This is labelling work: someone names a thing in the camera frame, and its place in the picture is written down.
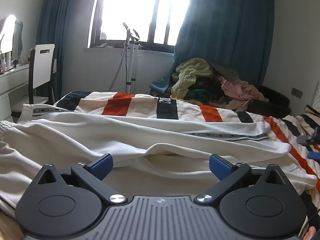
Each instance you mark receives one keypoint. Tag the teal curtain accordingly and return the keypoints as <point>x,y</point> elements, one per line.
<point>231,33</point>
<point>52,30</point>

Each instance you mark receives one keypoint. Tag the yellow-green knit garment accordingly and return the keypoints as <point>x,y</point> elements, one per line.
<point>186,74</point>

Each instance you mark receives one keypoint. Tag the teal curtain right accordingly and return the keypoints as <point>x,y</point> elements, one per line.
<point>231,33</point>

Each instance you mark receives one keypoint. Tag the dark clothes pile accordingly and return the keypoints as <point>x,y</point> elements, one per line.
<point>208,91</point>

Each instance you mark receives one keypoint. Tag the striped bed blanket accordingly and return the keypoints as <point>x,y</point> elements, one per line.
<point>286,129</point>

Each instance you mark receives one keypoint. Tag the window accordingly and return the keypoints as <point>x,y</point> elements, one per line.
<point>157,23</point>

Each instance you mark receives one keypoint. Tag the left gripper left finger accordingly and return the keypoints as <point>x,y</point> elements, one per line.
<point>90,176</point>

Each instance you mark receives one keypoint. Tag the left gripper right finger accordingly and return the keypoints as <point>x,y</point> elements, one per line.
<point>230,176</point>

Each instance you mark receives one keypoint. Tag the oval vanity mirror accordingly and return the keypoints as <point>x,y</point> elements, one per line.
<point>11,37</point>

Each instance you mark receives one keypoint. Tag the pink garment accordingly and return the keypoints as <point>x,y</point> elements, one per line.
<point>240,92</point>

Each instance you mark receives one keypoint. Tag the white dresser desk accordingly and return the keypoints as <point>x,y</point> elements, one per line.
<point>10,81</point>

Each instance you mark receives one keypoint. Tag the white black chair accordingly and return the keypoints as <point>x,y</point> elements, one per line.
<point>41,64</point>

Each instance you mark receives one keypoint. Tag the white sweatpants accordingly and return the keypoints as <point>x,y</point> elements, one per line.
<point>151,156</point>

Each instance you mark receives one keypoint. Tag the teal curtain left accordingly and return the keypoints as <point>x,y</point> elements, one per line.
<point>52,30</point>

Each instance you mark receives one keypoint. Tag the garment steamer stand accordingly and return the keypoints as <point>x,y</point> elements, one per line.
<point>129,57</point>

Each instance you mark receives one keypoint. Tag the wall socket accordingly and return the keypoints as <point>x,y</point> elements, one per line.
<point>297,93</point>

